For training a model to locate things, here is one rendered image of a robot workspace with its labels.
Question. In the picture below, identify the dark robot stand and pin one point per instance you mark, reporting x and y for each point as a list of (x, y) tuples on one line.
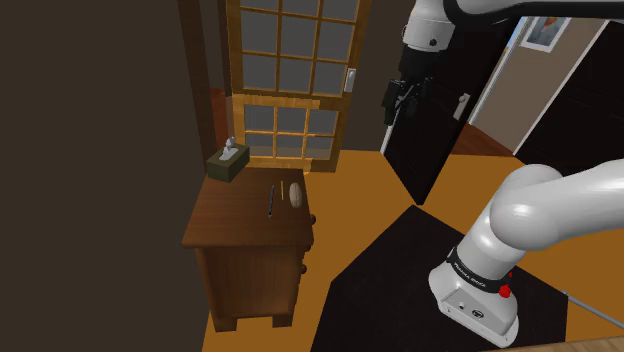
[(385, 287)]

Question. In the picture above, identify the white framed wall picture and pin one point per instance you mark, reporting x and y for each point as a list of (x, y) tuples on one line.
[(543, 36)]

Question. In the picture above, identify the wooden door with glass panes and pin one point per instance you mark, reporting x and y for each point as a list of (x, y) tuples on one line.
[(287, 101)]

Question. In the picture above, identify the brown wooden nightstand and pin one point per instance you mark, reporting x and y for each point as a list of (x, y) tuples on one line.
[(244, 222)]

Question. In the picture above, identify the beige oval stone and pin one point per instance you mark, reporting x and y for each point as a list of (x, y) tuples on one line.
[(296, 195)]

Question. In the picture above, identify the yellow pencil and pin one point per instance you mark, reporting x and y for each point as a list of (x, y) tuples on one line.
[(282, 190)]

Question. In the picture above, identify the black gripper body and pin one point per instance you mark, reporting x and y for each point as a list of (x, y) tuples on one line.
[(412, 66)]

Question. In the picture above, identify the grey rod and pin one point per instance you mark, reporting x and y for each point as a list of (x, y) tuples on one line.
[(592, 309)]

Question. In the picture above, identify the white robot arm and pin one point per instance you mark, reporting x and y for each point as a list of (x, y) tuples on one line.
[(531, 209)]

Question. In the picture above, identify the dark pen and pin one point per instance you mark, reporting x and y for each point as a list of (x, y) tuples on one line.
[(271, 202)]

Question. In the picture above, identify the olive green tissue box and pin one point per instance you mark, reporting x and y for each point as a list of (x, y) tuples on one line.
[(225, 168)]

